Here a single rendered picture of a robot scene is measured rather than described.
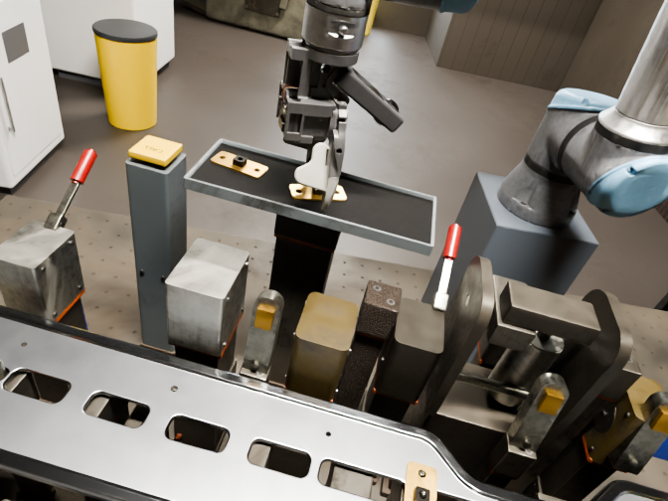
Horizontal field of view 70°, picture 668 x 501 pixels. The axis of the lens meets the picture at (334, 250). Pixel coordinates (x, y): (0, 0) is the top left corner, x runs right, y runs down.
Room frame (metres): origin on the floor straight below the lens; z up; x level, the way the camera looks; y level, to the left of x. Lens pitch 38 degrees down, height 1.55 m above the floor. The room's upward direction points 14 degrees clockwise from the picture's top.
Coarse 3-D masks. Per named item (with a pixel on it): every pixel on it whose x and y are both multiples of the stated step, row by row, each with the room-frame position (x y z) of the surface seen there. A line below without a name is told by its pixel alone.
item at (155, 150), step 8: (152, 136) 0.66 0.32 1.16; (136, 144) 0.63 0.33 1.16; (144, 144) 0.63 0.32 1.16; (152, 144) 0.64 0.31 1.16; (160, 144) 0.65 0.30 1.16; (168, 144) 0.65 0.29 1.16; (176, 144) 0.66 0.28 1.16; (128, 152) 0.61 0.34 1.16; (136, 152) 0.61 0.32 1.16; (144, 152) 0.61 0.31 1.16; (152, 152) 0.62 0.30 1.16; (160, 152) 0.62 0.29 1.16; (168, 152) 0.63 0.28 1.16; (176, 152) 0.64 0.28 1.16; (144, 160) 0.61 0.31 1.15; (152, 160) 0.61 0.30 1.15; (160, 160) 0.61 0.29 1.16; (168, 160) 0.61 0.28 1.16
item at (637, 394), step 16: (640, 384) 0.48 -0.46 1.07; (656, 384) 0.48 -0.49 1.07; (624, 400) 0.45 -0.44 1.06; (640, 400) 0.45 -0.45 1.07; (608, 416) 0.45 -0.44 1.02; (624, 416) 0.43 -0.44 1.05; (640, 416) 0.42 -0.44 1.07; (592, 432) 0.45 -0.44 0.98; (608, 432) 0.43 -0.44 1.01; (624, 432) 0.42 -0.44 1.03; (576, 448) 0.46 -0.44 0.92; (592, 448) 0.43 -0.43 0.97; (608, 448) 0.41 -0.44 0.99; (560, 464) 0.46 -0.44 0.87; (576, 464) 0.43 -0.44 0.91; (592, 464) 0.42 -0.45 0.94; (608, 464) 0.41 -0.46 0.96; (544, 480) 0.46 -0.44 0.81; (560, 480) 0.43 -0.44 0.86; (576, 480) 0.42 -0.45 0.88; (592, 480) 0.42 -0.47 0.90; (560, 496) 0.42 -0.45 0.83; (576, 496) 0.42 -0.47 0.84
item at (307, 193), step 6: (294, 186) 0.62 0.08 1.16; (300, 186) 0.62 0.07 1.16; (306, 186) 0.62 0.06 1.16; (294, 192) 0.60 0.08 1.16; (306, 192) 0.61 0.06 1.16; (312, 192) 0.61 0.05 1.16; (318, 192) 0.61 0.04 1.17; (342, 192) 0.63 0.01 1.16; (294, 198) 0.59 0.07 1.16; (300, 198) 0.59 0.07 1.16; (306, 198) 0.59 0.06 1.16; (312, 198) 0.60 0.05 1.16; (318, 198) 0.60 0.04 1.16; (336, 198) 0.61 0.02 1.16; (342, 198) 0.62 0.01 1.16
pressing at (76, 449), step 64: (0, 320) 0.38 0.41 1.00; (0, 384) 0.29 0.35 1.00; (128, 384) 0.33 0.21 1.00; (192, 384) 0.35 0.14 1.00; (256, 384) 0.37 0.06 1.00; (0, 448) 0.22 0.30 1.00; (64, 448) 0.24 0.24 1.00; (128, 448) 0.25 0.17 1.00; (192, 448) 0.27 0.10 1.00; (320, 448) 0.31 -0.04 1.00; (384, 448) 0.33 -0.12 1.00
